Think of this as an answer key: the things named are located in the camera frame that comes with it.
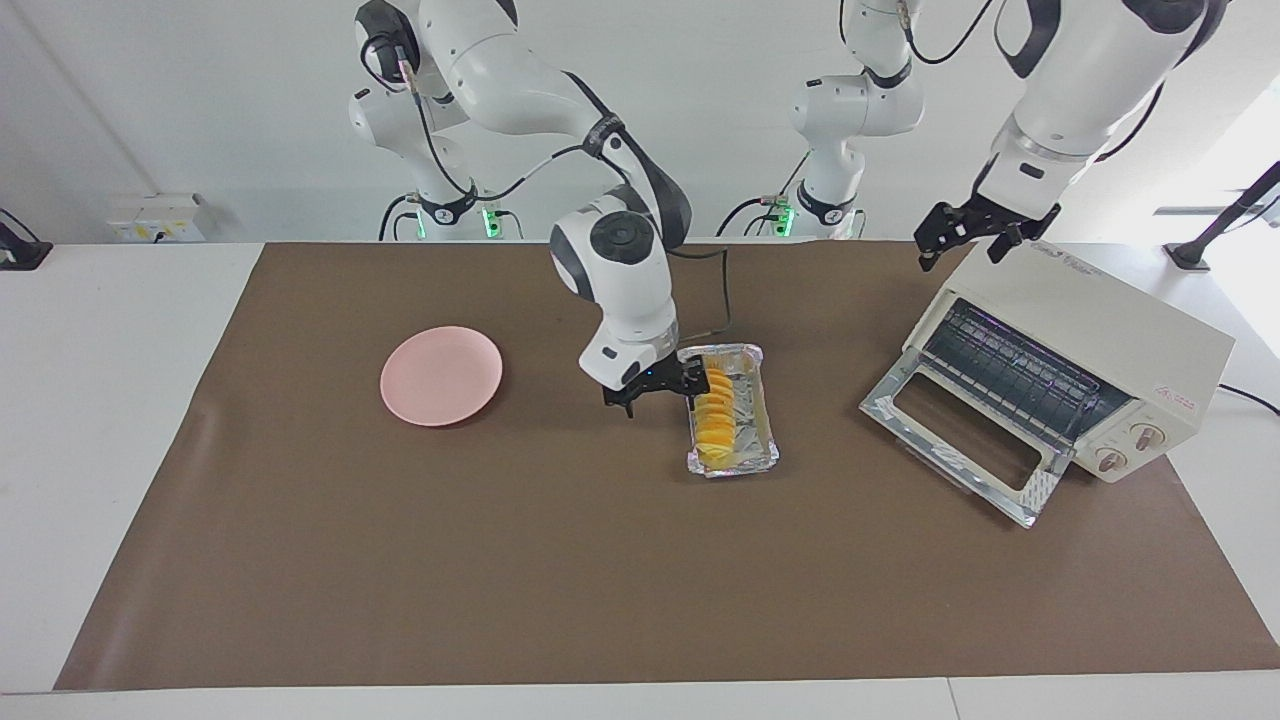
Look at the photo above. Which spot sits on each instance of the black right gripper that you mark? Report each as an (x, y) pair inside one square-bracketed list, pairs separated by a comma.
[(650, 380)]

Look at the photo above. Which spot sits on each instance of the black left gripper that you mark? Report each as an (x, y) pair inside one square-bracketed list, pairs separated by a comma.
[(1010, 215)]

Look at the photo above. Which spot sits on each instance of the sliced yellow bread loaf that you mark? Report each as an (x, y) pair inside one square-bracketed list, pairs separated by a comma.
[(716, 425)]

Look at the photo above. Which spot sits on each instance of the aluminium foil tray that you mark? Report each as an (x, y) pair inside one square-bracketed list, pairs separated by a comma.
[(758, 420)]

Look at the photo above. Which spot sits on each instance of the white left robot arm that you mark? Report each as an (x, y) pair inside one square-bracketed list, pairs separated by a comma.
[(1080, 80)]

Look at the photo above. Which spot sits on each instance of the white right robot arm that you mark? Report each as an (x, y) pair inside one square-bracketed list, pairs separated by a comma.
[(620, 270)]

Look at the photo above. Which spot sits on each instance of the metal oven rack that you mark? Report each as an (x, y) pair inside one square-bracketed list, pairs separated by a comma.
[(1010, 365)]

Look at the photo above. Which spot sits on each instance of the cream toaster oven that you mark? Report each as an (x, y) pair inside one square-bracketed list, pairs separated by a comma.
[(1100, 320)]

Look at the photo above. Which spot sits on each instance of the cream oven knob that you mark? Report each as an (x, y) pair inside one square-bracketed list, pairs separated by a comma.
[(1110, 460), (1147, 436)]

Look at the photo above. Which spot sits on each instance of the glass oven door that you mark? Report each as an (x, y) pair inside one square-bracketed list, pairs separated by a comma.
[(1040, 490)]

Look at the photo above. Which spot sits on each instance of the brown table mat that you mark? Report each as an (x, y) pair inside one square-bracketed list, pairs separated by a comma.
[(650, 580)]

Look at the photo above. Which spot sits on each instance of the pink round plate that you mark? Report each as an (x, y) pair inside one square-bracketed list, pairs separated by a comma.
[(440, 375)]

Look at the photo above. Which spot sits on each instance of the black table clamp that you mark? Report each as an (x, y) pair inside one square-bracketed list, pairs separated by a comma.
[(25, 255)]

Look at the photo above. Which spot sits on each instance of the black camera stand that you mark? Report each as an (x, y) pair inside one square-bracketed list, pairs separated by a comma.
[(1190, 255)]

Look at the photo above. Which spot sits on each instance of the white wall socket box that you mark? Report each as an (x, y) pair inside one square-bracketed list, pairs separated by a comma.
[(160, 215)]

